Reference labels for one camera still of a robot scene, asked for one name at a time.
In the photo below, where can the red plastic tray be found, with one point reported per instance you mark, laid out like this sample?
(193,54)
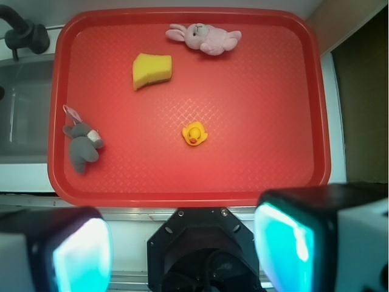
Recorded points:
(262,105)

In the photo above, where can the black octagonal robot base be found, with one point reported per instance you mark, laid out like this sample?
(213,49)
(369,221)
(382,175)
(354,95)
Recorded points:
(203,250)

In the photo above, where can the pink plush bunny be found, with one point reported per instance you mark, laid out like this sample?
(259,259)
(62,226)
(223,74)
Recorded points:
(206,38)

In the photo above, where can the yellow sponge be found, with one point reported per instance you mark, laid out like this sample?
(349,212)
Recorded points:
(149,69)

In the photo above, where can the steel sink basin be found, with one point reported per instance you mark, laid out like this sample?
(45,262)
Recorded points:
(26,87)

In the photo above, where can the gray plush animal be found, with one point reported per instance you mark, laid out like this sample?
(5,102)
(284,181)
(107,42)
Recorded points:
(85,141)

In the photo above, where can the black faucet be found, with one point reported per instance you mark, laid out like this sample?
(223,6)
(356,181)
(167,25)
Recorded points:
(23,33)

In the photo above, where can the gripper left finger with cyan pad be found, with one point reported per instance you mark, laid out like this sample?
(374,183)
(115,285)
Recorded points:
(65,249)

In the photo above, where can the yellow rubber duck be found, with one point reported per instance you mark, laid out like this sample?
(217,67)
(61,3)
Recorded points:
(194,134)

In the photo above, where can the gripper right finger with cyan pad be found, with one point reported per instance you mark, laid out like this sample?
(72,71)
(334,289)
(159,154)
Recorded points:
(324,238)

